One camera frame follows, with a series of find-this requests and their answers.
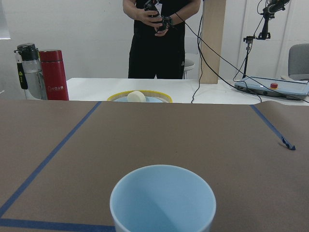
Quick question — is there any person's left hand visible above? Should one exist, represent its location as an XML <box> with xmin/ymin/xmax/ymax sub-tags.
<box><xmin>155</xmin><ymin>16</ymin><xmax>172</xmax><ymax>37</ymax></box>

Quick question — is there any person's right hand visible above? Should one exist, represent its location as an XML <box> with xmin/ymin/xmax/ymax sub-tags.
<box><xmin>136</xmin><ymin>9</ymin><xmax>162</xmax><ymax>28</ymax></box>

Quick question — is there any light blue plastic cup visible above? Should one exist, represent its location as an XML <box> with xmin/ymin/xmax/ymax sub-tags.
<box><xmin>110</xmin><ymin>164</ymin><xmax>216</xmax><ymax>232</ymax></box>

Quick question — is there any person in black clothes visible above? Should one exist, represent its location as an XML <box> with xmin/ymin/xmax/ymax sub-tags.
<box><xmin>123</xmin><ymin>0</ymin><xmax>201</xmax><ymax>79</ymax></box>

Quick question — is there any light wooden board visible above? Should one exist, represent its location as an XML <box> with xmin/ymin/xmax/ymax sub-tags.
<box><xmin>199</xmin><ymin>0</ymin><xmax>226</xmax><ymax>84</ymax></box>

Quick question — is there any white round stool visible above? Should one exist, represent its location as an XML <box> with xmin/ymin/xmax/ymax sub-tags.
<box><xmin>183</xmin><ymin>59</ymin><xmax>195</xmax><ymax>79</ymax></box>

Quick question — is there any yellow rimmed bowl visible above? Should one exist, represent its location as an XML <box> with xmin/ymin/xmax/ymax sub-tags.
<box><xmin>107</xmin><ymin>90</ymin><xmax>173</xmax><ymax>103</ymax></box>

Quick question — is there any red thermos bottle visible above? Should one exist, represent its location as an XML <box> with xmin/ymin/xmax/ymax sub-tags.
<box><xmin>39</xmin><ymin>49</ymin><xmax>69</xmax><ymax>101</ymax></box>

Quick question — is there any clear bottle black lid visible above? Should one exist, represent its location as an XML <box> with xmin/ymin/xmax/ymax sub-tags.
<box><xmin>14</xmin><ymin>43</ymin><xmax>47</xmax><ymax>100</ymax></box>

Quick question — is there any grey chair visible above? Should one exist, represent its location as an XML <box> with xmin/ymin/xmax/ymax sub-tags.
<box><xmin>288</xmin><ymin>43</ymin><xmax>309</xmax><ymax>81</ymax></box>

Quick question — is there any blue teach pendant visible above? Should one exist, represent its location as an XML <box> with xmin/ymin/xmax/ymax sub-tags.
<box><xmin>235</xmin><ymin>77</ymin><xmax>309</xmax><ymax>100</ymax></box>

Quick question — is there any black camera tripod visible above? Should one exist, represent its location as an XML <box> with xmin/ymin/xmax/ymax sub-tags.
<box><xmin>242</xmin><ymin>0</ymin><xmax>290</xmax><ymax>79</ymax></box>

